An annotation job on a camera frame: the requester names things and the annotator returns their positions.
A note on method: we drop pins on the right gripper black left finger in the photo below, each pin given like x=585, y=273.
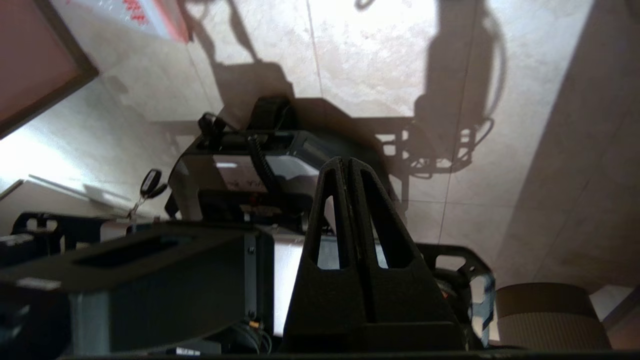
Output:
x=330, y=290

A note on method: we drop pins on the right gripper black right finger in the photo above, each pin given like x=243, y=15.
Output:
x=410, y=295

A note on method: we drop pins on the white red-printed plastic bag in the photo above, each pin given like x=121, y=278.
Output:
x=140, y=15

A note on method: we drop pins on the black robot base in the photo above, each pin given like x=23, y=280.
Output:
x=150, y=280

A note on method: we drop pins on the grey ribbed round object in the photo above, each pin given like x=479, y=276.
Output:
x=545, y=315

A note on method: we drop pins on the black key fob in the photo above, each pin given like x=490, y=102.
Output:
x=150, y=182

